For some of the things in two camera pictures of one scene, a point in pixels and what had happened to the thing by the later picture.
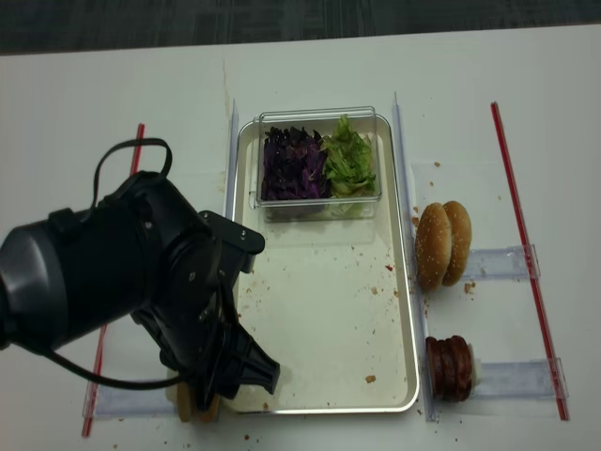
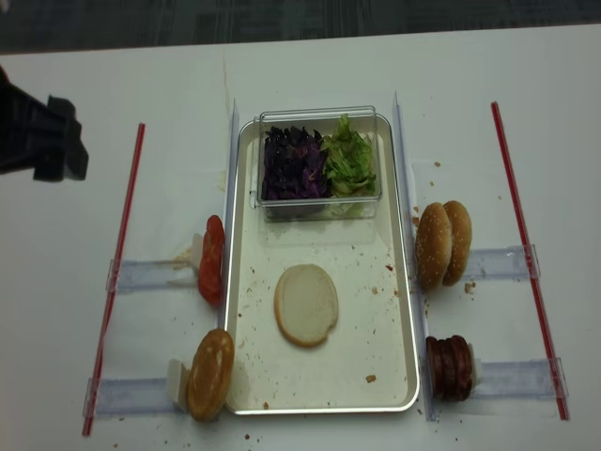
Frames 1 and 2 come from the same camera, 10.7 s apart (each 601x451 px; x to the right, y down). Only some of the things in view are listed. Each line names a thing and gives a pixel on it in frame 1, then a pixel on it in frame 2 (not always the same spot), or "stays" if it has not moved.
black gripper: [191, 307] → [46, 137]
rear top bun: [462, 244] stays
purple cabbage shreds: [294, 165] stays
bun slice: [212, 413] → [305, 303]
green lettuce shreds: [348, 163] stays
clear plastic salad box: [318, 165] stays
